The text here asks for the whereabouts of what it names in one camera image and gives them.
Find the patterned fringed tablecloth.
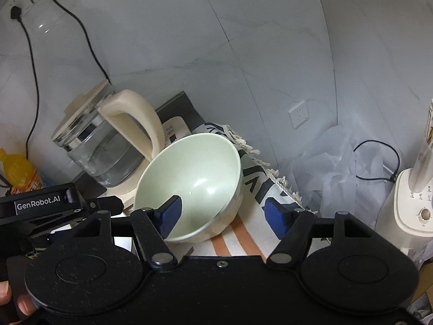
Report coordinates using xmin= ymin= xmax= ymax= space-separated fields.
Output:
xmin=111 ymin=122 xmax=335 ymax=258

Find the white standing appliance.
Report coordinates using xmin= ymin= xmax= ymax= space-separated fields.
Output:
xmin=385 ymin=98 xmax=433 ymax=262

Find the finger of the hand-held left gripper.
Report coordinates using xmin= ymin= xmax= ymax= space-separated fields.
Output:
xmin=76 ymin=196 xmax=124 ymax=217

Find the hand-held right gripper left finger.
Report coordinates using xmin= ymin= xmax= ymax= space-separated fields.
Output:
xmin=82 ymin=194 xmax=183 ymax=267

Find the small white wall outlet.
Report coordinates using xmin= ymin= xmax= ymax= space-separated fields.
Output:
xmin=288 ymin=100 xmax=310 ymax=130

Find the person's left hand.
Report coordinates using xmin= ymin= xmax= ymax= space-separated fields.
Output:
xmin=0 ymin=281 xmax=38 ymax=317

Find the thin black cable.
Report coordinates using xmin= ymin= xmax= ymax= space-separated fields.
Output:
xmin=353 ymin=139 xmax=399 ymax=183

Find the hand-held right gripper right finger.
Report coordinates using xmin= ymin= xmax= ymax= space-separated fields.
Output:
xmin=263 ymin=198 xmax=373 ymax=267

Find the glass kettle with cream handle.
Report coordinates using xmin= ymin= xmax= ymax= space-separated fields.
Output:
xmin=51 ymin=80 xmax=166 ymax=190

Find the white plastic sheet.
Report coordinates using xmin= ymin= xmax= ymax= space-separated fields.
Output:
xmin=280 ymin=122 xmax=401 ymax=232

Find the pale green bowl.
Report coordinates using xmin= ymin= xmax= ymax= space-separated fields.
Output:
xmin=133 ymin=133 xmax=243 ymax=243

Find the orange juice bottle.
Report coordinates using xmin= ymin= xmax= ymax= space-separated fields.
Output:
xmin=0 ymin=148 xmax=44 ymax=191

